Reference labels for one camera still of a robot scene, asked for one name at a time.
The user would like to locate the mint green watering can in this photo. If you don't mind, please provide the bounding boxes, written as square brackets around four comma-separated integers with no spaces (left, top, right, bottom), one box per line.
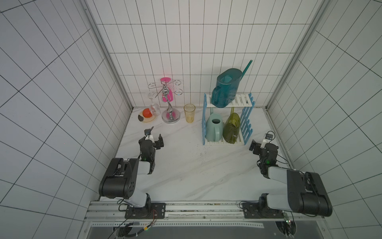
[205,108,224,142]

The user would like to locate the dark teal watering can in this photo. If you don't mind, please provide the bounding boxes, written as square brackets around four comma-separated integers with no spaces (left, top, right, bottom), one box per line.
[210,60,253,108]

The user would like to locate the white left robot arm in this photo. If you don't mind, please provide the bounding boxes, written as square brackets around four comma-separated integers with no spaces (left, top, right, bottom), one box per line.
[98,133,164,213]

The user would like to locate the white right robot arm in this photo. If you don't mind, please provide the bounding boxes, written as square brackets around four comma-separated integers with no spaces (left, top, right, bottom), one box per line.
[249,140,333,217]

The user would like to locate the blue and white slatted shelf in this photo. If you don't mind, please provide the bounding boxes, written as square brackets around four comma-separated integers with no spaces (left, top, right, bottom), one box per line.
[201,92,256,146]

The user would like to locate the wooden plate with red ball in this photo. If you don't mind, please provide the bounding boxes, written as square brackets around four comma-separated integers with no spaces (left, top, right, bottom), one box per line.
[138,108,157,123]

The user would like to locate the clear wine glass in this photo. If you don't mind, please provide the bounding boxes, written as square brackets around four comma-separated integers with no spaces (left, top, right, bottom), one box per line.
[148,92,161,117]

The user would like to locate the chrome glass holder stand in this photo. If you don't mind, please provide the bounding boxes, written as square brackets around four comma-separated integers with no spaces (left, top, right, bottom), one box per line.
[148,77,183,124]

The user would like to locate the pink cup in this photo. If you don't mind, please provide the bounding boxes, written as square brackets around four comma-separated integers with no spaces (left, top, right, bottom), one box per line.
[160,77,173,103]

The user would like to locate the amber plastic cup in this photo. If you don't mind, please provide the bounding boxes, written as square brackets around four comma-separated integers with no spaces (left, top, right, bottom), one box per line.
[184,104,196,123]

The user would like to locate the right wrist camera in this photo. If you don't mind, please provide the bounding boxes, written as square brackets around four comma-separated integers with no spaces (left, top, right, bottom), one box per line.
[260,133,274,148]

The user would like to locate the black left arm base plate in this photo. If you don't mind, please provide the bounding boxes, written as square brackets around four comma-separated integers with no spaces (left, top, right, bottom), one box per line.
[125,203,167,220]

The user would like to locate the aluminium mounting rail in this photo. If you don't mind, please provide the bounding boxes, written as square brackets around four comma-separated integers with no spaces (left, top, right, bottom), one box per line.
[79,200,329,229]

